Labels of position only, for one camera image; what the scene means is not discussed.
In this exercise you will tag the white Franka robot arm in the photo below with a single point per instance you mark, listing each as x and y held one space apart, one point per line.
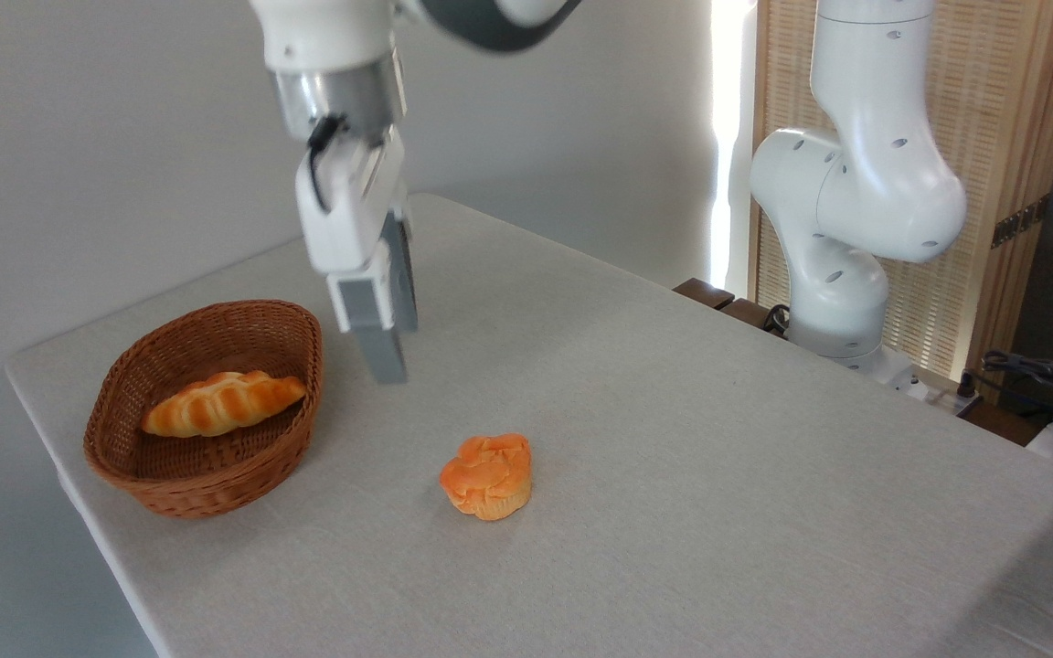
865 183

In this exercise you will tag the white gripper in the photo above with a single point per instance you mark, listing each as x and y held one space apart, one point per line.
348 206

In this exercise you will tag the white tablecloth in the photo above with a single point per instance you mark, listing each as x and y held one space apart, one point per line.
673 475

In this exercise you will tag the brown wicker basket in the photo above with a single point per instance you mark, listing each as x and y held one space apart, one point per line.
197 347

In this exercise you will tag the long braided bread roll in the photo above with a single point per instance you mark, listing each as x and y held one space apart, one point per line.
225 402

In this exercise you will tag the wooden slatted folding screen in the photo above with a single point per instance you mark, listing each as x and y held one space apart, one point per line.
983 91

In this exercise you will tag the round orange bread muffin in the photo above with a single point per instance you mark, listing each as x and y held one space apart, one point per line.
485 477

